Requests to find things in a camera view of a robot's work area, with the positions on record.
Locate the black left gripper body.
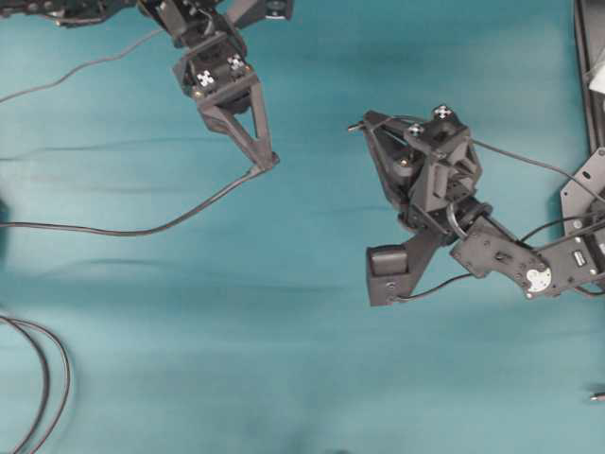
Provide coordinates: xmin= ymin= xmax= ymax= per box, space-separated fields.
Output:
xmin=173 ymin=32 xmax=259 ymax=112

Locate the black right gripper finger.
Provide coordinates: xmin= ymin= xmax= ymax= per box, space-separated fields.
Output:
xmin=362 ymin=111 xmax=411 ymax=213
xmin=372 ymin=115 xmax=425 ymax=164

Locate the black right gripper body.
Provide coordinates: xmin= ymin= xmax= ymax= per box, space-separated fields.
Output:
xmin=398 ymin=106 xmax=493 ymax=246

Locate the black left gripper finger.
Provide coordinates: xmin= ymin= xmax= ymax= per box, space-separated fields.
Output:
xmin=198 ymin=104 xmax=257 ymax=166
xmin=250 ymin=77 xmax=280 ymax=166

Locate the black USB socket cable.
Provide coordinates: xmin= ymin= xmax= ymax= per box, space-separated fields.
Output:
xmin=0 ymin=163 xmax=278 ymax=237

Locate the black USB plug cable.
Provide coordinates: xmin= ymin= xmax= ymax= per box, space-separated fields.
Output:
xmin=347 ymin=114 xmax=605 ymax=209

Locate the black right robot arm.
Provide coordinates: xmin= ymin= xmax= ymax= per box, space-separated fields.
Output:
xmin=358 ymin=105 xmax=604 ymax=306

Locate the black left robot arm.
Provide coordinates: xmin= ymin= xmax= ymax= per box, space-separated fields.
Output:
xmin=1 ymin=0 xmax=294 ymax=170

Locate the thin black left cable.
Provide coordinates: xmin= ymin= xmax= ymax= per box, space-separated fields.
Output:
xmin=0 ymin=27 xmax=164 ymax=104

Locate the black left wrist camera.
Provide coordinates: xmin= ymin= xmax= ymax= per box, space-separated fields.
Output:
xmin=224 ymin=0 xmax=294 ymax=29

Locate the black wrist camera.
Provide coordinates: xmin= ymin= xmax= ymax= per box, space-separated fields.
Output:
xmin=365 ymin=231 xmax=450 ymax=307
xmin=224 ymin=0 xmax=294 ymax=29

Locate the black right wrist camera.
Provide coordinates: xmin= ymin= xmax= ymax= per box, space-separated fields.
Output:
xmin=365 ymin=231 xmax=450 ymax=307

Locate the black aluminium frame rail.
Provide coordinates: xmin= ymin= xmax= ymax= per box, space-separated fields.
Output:
xmin=573 ymin=1 xmax=604 ymax=154

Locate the black looped cable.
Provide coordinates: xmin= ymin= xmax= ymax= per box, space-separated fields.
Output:
xmin=0 ymin=314 xmax=72 ymax=454

